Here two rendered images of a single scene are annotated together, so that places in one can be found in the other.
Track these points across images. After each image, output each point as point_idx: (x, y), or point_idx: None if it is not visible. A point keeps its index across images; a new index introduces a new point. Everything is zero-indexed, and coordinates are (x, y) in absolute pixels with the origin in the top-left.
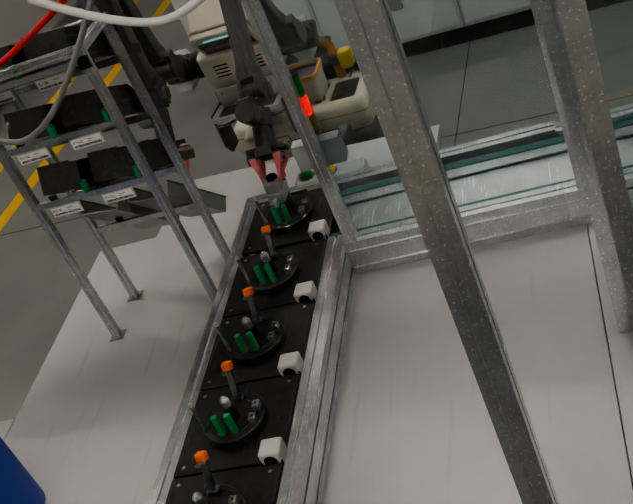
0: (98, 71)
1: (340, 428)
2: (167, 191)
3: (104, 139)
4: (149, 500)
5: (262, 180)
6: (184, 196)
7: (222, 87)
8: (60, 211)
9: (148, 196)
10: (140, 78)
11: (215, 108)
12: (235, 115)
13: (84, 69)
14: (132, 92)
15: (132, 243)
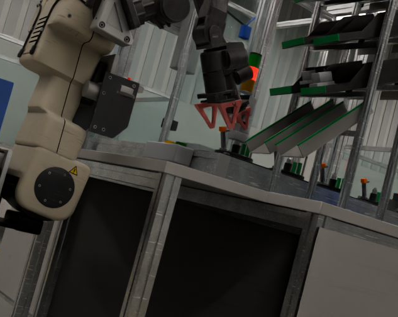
0: (352, 11)
1: None
2: (314, 109)
3: (358, 53)
4: None
5: (248, 124)
6: (297, 119)
7: (106, 54)
8: (396, 95)
9: (313, 115)
10: (310, 22)
11: (121, 77)
12: (252, 71)
13: (361, 7)
14: (318, 29)
15: (290, 195)
